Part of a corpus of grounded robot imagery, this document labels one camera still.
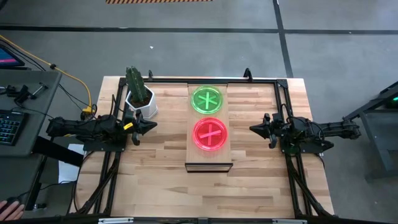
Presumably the white paper sheet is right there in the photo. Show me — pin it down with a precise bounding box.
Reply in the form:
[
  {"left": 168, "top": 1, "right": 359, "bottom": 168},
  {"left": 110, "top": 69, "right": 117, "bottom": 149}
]
[{"left": 58, "top": 142, "right": 85, "bottom": 184}]

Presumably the black monitor screen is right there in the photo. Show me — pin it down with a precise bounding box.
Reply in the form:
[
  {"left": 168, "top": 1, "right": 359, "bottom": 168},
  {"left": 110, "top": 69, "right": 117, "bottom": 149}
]
[{"left": 0, "top": 45, "right": 25, "bottom": 68}]

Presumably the backlit black keyboard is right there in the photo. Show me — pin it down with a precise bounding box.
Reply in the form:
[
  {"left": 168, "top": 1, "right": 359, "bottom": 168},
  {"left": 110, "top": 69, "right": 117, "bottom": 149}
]
[{"left": 0, "top": 109, "right": 28, "bottom": 147}]

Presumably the dark grey metal stand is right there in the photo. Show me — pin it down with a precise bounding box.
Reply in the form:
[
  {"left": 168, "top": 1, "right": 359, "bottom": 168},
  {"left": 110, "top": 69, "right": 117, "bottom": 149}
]
[{"left": 343, "top": 80, "right": 398, "bottom": 181}]

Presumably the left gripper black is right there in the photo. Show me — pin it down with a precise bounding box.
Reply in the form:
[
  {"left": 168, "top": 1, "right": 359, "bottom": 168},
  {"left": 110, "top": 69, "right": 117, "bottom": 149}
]
[{"left": 123, "top": 111, "right": 158, "bottom": 146}]

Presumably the person's hand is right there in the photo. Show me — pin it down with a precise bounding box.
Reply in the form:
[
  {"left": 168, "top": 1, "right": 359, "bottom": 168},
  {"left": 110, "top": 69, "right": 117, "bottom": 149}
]
[{"left": 0, "top": 200, "right": 25, "bottom": 221}]

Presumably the white hexagonal plant pot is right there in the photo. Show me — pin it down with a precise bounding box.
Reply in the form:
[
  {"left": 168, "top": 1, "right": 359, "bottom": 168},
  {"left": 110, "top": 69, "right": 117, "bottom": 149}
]
[{"left": 125, "top": 84, "right": 159, "bottom": 120}]

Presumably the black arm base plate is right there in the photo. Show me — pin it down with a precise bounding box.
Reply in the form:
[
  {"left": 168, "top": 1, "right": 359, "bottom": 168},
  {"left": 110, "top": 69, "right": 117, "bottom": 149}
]
[
  {"left": 278, "top": 136, "right": 335, "bottom": 156},
  {"left": 83, "top": 136, "right": 129, "bottom": 153}
]

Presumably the thin black floor cable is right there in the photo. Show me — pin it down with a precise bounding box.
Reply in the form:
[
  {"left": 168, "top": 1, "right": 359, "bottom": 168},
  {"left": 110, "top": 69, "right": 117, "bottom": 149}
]
[{"left": 0, "top": 39, "right": 94, "bottom": 108}]

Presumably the black aluminium table frame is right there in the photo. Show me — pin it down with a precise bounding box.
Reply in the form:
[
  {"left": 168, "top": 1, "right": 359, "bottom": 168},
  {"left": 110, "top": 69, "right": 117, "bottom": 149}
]
[{"left": 70, "top": 76, "right": 335, "bottom": 218}]

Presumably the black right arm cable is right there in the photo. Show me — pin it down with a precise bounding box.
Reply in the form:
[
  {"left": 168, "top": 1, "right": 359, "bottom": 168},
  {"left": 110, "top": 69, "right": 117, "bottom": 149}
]
[{"left": 280, "top": 103, "right": 325, "bottom": 141}]

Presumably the grey side desk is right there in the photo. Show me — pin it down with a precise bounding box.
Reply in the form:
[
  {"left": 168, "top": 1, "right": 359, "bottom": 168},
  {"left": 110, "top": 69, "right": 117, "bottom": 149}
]
[{"left": 0, "top": 68, "right": 63, "bottom": 158}]

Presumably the yellow cable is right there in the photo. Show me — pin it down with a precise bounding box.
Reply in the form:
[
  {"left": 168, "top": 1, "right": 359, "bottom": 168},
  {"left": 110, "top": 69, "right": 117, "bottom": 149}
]
[{"left": 0, "top": 34, "right": 94, "bottom": 113}]

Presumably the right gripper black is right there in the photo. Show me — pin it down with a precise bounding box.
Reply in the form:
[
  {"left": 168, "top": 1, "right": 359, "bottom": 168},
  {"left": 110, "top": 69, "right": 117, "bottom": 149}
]
[{"left": 249, "top": 113, "right": 284, "bottom": 149}]

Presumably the black clamp silver handle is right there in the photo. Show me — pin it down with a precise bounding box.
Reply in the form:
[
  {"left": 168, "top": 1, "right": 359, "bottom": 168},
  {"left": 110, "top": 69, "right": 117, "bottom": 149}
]
[{"left": 6, "top": 82, "right": 49, "bottom": 105}]

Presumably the silver metal bracket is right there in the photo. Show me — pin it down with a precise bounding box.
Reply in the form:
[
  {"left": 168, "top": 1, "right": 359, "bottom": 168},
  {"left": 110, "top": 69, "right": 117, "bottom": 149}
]
[
  {"left": 272, "top": 219, "right": 308, "bottom": 224},
  {"left": 98, "top": 217, "right": 134, "bottom": 224}
]

